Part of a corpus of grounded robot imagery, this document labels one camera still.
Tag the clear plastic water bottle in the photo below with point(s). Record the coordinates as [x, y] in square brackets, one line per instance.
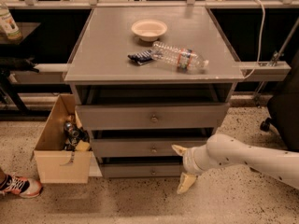
[182, 59]

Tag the grey top drawer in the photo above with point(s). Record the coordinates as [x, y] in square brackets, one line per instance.
[151, 116]

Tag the metal can in box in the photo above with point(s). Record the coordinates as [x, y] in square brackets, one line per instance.
[71, 129]

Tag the grey bottom drawer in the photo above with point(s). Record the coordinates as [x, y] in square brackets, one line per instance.
[141, 170]

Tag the cardboard box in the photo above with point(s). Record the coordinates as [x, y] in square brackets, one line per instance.
[54, 164]

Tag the blue snack packet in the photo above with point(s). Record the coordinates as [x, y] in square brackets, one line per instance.
[142, 57]

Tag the grey drawer cabinet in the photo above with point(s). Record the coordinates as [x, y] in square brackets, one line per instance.
[102, 74]

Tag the yellow sponge in box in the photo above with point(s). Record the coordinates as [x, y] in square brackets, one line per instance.
[83, 146]

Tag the black side table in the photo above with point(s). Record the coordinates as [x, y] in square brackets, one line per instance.
[9, 64]

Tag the white paper bowl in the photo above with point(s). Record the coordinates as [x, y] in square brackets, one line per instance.
[149, 30]

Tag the green labelled bottle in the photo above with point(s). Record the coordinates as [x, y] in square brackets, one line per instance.
[9, 26]

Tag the grey drawer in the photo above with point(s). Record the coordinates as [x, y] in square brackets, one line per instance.
[141, 170]
[151, 116]
[141, 147]

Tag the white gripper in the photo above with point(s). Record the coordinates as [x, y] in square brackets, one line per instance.
[190, 161]

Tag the red white sneaker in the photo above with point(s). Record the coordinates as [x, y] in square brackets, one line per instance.
[21, 186]

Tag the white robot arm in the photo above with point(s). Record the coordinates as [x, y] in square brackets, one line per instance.
[221, 150]

